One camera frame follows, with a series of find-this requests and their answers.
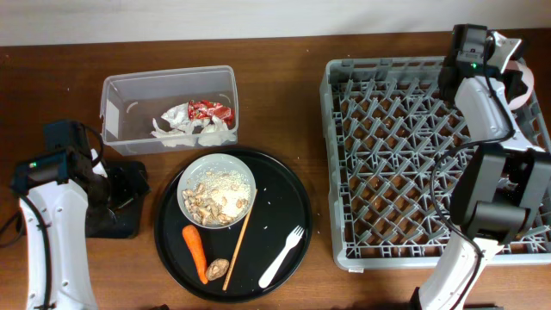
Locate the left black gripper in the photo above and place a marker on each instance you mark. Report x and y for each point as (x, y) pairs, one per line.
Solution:
(98, 218)

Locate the brown shiitake mushroom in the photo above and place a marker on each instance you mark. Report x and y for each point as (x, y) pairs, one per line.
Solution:
(217, 269)

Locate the wooden chopstick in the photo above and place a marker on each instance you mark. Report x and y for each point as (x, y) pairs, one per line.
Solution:
(238, 245)

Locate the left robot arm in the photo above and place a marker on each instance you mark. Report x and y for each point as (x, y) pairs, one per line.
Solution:
(67, 195)

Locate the grey bowl with food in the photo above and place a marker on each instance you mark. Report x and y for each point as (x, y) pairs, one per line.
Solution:
(216, 191)

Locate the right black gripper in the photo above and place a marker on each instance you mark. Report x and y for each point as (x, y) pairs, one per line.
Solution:
(512, 77)

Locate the black rectangular tray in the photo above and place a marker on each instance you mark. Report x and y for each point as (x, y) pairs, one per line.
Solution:
(95, 229)

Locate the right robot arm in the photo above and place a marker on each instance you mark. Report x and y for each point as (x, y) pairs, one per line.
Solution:
(500, 191)

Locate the red snack wrapper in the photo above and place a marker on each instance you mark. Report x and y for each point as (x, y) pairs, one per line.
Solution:
(205, 109)

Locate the round black tray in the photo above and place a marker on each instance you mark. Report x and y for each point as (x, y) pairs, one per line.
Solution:
(281, 205)

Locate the pink small bowl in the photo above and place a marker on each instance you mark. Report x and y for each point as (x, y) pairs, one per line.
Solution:
(528, 78)

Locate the orange carrot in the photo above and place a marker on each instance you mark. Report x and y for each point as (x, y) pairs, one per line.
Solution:
(193, 241)

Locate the clear plastic bin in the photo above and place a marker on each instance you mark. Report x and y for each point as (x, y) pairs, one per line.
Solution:
(131, 101)

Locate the white plastic fork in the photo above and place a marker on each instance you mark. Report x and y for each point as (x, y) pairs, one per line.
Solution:
(292, 240)

